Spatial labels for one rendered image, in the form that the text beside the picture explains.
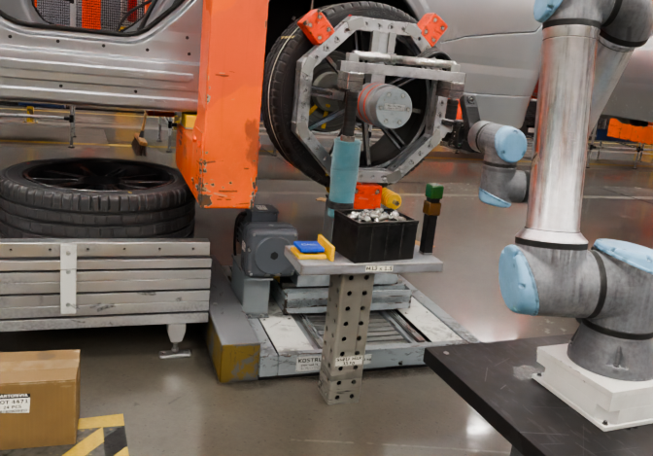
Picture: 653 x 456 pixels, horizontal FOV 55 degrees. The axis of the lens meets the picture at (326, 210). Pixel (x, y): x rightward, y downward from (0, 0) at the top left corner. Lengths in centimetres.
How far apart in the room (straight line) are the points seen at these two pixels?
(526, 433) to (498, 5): 185
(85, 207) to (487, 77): 167
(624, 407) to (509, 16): 177
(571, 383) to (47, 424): 123
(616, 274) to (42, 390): 133
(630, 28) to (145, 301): 150
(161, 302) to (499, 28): 173
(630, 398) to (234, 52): 130
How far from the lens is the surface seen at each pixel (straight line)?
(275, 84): 212
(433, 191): 183
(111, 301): 204
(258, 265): 213
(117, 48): 234
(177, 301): 205
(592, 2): 145
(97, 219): 206
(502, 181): 177
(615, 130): 643
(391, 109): 201
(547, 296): 139
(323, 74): 256
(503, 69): 281
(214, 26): 182
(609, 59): 158
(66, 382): 168
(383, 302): 238
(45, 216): 211
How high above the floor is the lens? 99
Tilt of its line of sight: 14 degrees down
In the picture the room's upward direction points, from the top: 6 degrees clockwise
